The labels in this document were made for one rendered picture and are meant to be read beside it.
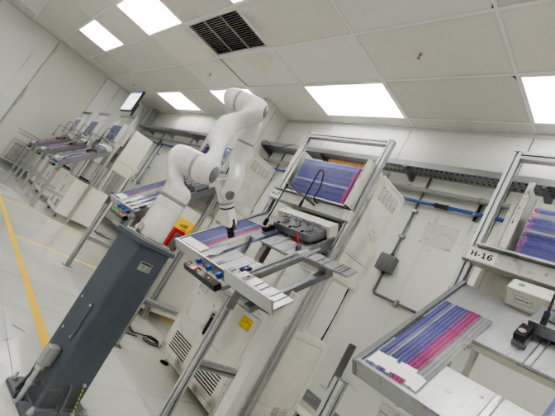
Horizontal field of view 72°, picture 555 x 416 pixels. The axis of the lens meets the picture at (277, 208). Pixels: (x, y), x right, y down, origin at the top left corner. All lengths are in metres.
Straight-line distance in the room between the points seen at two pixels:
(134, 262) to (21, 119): 8.89
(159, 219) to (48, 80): 8.94
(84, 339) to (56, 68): 9.14
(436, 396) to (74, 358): 1.23
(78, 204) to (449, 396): 5.74
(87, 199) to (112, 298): 4.90
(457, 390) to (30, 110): 9.87
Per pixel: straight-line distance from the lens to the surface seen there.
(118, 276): 1.55
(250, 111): 1.72
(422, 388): 1.33
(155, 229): 1.57
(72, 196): 6.37
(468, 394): 1.35
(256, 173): 3.59
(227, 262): 2.06
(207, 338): 1.90
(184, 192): 1.58
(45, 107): 10.35
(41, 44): 10.43
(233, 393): 1.79
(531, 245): 1.82
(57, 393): 1.72
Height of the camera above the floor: 0.83
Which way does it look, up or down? 9 degrees up
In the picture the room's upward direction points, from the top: 30 degrees clockwise
